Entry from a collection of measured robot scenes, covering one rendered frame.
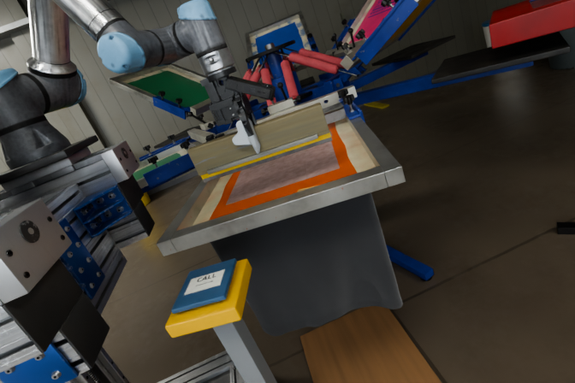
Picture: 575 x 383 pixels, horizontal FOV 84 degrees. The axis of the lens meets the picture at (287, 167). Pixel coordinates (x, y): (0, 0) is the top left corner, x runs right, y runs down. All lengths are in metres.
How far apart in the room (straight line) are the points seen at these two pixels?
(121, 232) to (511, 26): 1.48
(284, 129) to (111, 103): 4.68
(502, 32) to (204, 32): 1.10
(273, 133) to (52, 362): 0.58
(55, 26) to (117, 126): 4.36
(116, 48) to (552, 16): 1.34
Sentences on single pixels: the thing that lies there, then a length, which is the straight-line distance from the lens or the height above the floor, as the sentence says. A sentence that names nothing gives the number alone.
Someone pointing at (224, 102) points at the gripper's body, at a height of 1.23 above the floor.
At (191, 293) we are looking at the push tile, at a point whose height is 0.97.
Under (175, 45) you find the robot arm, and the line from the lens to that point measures 0.81.
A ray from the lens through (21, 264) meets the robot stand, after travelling 0.56.
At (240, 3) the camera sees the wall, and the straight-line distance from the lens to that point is 5.24.
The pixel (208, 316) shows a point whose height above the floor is 0.95.
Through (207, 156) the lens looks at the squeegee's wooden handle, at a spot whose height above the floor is 1.12.
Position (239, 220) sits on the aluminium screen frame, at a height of 0.98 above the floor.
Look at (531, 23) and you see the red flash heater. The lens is 1.50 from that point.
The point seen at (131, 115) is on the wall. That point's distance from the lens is 5.32.
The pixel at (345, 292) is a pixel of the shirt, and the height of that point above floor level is 0.61.
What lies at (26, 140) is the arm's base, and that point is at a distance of 1.05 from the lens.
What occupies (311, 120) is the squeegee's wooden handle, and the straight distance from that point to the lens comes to 0.79.
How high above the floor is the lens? 1.29
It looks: 19 degrees down
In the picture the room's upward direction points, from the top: 22 degrees counter-clockwise
